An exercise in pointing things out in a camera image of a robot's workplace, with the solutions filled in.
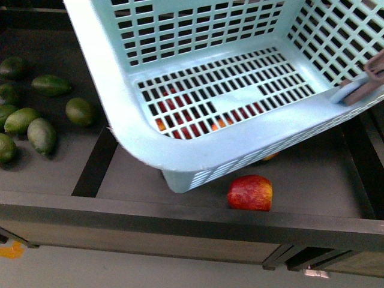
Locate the brown basket handle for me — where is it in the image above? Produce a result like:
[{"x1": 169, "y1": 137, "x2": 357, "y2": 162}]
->
[{"x1": 343, "y1": 50, "x2": 383, "y2": 106}]

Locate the red apple front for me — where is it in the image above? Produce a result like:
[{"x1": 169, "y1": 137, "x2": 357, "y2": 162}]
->
[{"x1": 227, "y1": 175, "x2": 273, "y2": 211}]

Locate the light blue plastic basket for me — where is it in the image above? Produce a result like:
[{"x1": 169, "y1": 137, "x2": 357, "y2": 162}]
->
[{"x1": 64, "y1": 1, "x2": 383, "y2": 193}]

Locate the dark wooden display stand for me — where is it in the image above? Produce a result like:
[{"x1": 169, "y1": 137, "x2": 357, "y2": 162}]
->
[{"x1": 1, "y1": 1, "x2": 383, "y2": 277}]

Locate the green mango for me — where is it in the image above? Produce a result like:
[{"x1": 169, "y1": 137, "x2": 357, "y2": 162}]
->
[
  {"x1": 0, "y1": 83, "x2": 20, "y2": 106},
  {"x1": 0, "y1": 56, "x2": 29, "y2": 80},
  {"x1": 65, "y1": 97, "x2": 97, "y2": 127},
  {"x1": 4, "y1": 107, "x2": 41, "y2": 134},
  {"x1": 32, "y1": 74, "x2": 73, "y2": 97},
  {"x1": 0, "y1": 133, "x2": 17, "y2": 163},
  {"x1": 0, "y1": 104, "x2": 19, "y2": 131},
  {"x1": 27, "y1": 118, "x2": 57, "y2": 155}
]

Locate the red yellow apple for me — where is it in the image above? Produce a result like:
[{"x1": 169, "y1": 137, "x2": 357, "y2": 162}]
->
[{"x1": 262, "y1": 152, "x2": 279, "y2": 161}]

